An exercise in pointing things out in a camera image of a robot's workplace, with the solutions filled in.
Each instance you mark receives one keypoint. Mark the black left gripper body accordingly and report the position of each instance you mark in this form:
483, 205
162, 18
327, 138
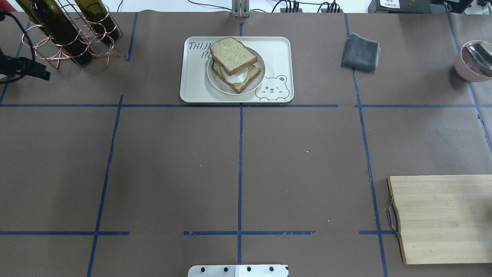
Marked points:
24, 66

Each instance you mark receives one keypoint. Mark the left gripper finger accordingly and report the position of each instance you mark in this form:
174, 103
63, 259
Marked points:
41, 73

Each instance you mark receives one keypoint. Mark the white plate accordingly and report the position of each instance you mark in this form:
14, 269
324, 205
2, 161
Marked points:
217, 84

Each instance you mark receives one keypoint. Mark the cream bear tray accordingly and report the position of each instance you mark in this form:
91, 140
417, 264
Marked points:
277, 85

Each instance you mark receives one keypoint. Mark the dark green wine bottle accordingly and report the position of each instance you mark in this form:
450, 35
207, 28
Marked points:
54, 23

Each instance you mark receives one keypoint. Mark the fried egg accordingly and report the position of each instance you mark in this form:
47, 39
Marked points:
236, 78

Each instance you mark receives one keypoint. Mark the grey folded cloth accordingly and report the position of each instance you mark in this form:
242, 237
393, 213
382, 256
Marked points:
361, 53

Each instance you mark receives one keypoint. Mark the black computer box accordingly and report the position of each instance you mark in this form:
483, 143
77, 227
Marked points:
418, 6

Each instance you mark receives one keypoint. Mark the wooden cutting board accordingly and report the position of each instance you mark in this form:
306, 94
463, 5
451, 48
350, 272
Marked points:
443, 219

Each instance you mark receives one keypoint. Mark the pink bowl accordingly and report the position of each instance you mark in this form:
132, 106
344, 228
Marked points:
465, 67

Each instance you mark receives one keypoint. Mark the metal scoop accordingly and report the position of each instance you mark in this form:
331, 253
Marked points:
481, 56

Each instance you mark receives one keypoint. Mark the copper wire bottle rack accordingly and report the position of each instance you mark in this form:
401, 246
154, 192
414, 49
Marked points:
47, 50

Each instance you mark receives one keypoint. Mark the aluminium frame post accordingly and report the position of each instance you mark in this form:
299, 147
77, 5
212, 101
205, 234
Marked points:
240, 8

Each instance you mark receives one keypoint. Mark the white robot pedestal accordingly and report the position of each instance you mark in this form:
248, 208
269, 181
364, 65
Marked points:
255, 270

